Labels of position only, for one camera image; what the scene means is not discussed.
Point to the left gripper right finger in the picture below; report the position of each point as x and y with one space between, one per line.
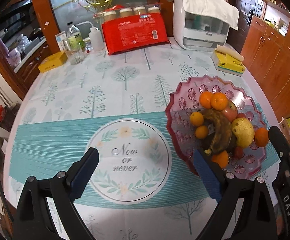
257 217

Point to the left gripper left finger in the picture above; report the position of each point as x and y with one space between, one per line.
33 219

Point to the small red fruit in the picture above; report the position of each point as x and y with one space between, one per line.
238 153
241 115

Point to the brown overripe banana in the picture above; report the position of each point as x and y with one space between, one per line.
222 126

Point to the small yellow orange fruit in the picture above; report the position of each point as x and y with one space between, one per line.
201 132

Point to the large orange tangerine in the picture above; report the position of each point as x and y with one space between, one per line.
261 138

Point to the small orange tangerine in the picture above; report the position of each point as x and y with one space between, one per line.
196 119

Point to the yellow pear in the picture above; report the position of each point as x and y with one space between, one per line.
244 132

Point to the red apple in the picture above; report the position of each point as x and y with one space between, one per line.
230 112

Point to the wooden cabinet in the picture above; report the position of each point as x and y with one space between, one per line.
267 57

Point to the yellow tissue pack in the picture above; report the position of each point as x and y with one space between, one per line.
228 60

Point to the tree print tablecloth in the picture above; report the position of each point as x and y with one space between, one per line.
132 108

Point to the pink glass fruit bowl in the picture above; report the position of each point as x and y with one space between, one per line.
185 101

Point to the white countertop appliance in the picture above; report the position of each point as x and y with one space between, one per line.
196 32

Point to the yellow flat box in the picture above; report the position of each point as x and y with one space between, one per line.
53 61

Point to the clear glass cup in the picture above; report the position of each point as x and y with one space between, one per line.
74 54

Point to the white towel on appliance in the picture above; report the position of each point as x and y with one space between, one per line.
219 9

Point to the clear plastic bottle green label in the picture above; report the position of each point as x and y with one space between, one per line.
74 36

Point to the red plastic package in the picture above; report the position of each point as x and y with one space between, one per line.
132 32

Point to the white squeeze bottle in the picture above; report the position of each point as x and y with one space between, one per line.
95 35

